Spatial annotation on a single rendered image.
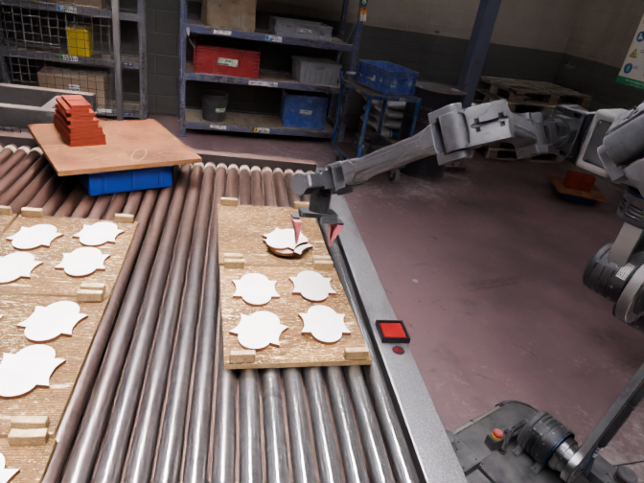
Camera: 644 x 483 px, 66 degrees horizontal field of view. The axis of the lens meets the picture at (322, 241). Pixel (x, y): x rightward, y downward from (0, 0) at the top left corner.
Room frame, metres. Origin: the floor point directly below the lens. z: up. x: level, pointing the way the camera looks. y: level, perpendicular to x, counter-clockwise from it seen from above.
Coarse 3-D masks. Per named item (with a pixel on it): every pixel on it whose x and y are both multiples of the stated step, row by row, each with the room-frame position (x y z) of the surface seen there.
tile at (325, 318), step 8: (312, 312) 1.05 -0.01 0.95; (320, 312) 1.05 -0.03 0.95; (328, 312) 1.06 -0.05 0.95; (304, 320) 1.01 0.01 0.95; (312, 320) 1.02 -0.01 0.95; (320, 320) 1.02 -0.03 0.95; (328, 320) 1.03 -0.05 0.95; (336, 320) 1.03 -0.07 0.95; (304, 328) 0.98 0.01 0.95; (312, 328) 0.99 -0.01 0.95; (320, 328) 0.99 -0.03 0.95; (328, 328) 1.00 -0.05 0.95; (336, 328) 1.00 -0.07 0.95; (344, 328) 1.01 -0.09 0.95; (312, 336) 0.96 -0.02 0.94; (320, 336) 0.96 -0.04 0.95; (328, 336) 0.96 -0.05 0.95; (336, 336) 0.97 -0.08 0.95; (328, 344) 0.94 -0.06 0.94
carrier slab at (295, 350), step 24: (288, 288) 1.16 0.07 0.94; (336, 288) 1.20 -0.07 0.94; (240, 312) 1.01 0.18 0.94; (288, 312) 1.05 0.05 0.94; (336, 312) 1.08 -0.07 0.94; (288, 336) 0.95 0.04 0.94; (360, 336) 1.00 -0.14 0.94; (264, 360) 0.85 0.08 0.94; (288, 360) 0.87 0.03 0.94; (312, 360) 0.88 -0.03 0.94; (336, 360) 0.89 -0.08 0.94; (360, 360) 0.91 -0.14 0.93
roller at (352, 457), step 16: (288, 176) 2.04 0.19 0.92; (288, 192) 1.90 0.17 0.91; (336, 368) 0.89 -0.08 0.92; (336, 384) 0.83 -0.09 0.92; (336, 400) 0.79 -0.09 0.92; (336, 416) 0.75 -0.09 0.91; (352, 416) 0.76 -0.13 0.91; (336, 432) 0.72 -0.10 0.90; (352, 432) 0.71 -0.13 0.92; (352, 448) 0.67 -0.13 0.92; (352, 464) 0.64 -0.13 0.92; (352, 480) 0.60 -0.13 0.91; (368, 480) 0.61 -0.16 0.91
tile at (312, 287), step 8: (304, 272) 1.24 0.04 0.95; (312, 272) 1.24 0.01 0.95; (288, 280) 1.20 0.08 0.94; (296, 280) 1.19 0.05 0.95; (304, 280) 1.20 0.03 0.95; (312, 280) 1.20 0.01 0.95; (320, 280) 1.21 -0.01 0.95; (328, 280) 1.22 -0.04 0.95; (296, 288) 1.15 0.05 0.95; (304, 288) 1.15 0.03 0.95; (312, 288) 1.16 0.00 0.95; (320, 288) 1.17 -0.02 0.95; (328, 288) 1.17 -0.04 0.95; (304, 296) 1.12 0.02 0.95; (312, 296) 1.12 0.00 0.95; (320, 296) 1.13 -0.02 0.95
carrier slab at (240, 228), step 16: (224, 208) 1.59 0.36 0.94; (240, 208) 1.61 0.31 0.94; (256, 208) 1.63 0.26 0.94; (272, 208) 1.66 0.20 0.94; (288, 208) 1.68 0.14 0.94; (224, 224) 1.47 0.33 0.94; (240, 224) 1.49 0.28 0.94; (256, 224) 1.51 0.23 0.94; (272, 224) 1.53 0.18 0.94; (288, 224) 1.55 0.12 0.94; (304, 224) 1.57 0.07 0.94; (224, 240) 1.37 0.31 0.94; (240, 240) 1.38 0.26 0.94; (256, 240) 1.40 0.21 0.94; (320, 240) 1.47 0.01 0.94; (256, 256) 1.30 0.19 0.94; (272, 256) 1.32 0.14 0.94; (288, 256) 1.33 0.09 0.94; (304, 256) 1.35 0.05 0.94
